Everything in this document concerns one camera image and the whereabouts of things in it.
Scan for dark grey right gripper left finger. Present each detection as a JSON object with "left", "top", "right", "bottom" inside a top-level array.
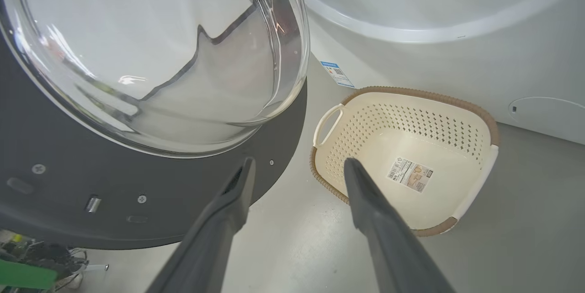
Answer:
[{"left": 146, "top": 157, "right": 256, "bottom": 293}]

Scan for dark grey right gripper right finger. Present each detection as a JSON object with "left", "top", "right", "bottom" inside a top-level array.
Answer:
[{"left": 344, "top": 158, "right": 455, "bottom": 293}]

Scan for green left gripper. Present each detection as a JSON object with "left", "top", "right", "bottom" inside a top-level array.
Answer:
[{"left": 0, "top": 259, "right": 58, "bottom": 290}]

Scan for dark round washing machine door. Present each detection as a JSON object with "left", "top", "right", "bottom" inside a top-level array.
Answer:
[{"left": 0, "top": 0, "right": 311, "bottom": 250}]

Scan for cream perforated laundry basket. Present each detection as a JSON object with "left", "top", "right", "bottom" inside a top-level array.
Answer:
[{"left": 310, "top": 86, "right": 500, "bottom": 237}]

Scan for white washing machine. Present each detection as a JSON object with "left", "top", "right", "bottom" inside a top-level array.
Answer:
[{"left": 292, "top": 0, "right": 585, "bottom": 145}]

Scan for white barcode sticker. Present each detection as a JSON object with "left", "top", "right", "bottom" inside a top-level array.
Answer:
[{"left": 387, "top": 157, "right": 434, "bottom": 193}]

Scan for blue energy label sticker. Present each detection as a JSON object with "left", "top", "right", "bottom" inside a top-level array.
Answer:
[{"left": 320, "top": 61, "right": 356, "bottom": 89}]

